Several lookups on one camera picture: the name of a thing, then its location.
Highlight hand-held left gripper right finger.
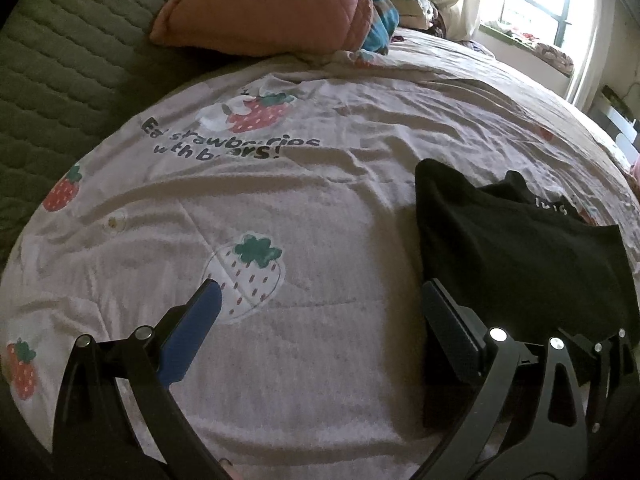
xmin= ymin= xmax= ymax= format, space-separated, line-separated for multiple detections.
xmin=420 ymin=277 xmax=589 ymax=480

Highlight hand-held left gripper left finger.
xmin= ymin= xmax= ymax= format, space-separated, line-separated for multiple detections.
xmin=52 ymin=277 xmax=224 ymax=480

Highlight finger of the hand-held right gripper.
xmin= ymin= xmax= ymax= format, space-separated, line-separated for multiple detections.
xmin=557 ymin=327 xmax=615 ymax=436
xmin=613 ymin=327 xmax=637 ymax=413

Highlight black pants with orange patches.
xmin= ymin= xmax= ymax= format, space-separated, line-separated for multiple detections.
xmin=414 ymin=158 xmax=640 ymax=350

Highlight stack of folded clothes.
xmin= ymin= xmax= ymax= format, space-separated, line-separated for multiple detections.
xmin=372 ymin=0 xmax=447 ymax=37

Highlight strawberry printed blanket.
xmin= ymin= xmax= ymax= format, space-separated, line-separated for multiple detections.
xmin=0 ymin=25 xmax=640 ymax=480

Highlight white cabinet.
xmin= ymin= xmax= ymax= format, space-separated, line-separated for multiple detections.
xmin=596 ymin=85 xmax=640 ymax=162

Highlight cloths on window sill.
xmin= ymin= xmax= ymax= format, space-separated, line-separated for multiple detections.
xmin=479 ymin=19 xmax=576 ymax=75

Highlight blue plaid cloth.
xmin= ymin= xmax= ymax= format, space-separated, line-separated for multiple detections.
xmin=357 ymin=0 xmax=401 ymax=56

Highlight pink pillow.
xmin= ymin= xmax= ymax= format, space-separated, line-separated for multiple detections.
xmin=149 ymin=0 xmax=385 ymax=57

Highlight window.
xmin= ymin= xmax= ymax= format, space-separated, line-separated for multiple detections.
xmin=479 ymin=0 xmax=597 ymax=63

